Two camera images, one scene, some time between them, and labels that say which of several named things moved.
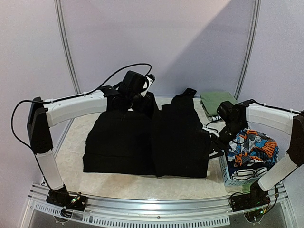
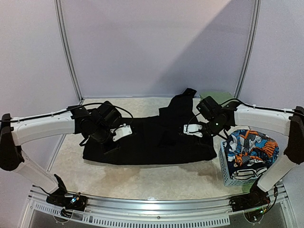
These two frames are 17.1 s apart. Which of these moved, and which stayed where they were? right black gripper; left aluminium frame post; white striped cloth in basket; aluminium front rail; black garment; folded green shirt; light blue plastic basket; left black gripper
Moved: black garment; right black gripper; left black gripper
Stayed: folded green shirt; left aluminium frame post; light blue plastic basket; white striped cloth in basket; aluminium front rail
